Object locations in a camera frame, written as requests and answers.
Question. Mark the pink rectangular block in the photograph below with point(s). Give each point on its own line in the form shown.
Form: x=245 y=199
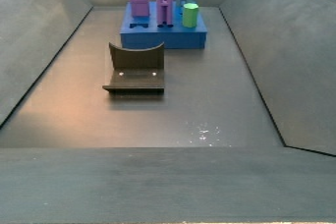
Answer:
x=138 y=8

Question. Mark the dark curved holder stand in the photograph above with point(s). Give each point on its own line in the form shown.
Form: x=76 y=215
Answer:
x=137 y=69

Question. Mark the green hexagonal peg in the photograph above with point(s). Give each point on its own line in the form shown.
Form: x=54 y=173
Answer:
x=189 y=15

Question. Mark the blue peg board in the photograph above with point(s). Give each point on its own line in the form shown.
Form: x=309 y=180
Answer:
x=140 y=32

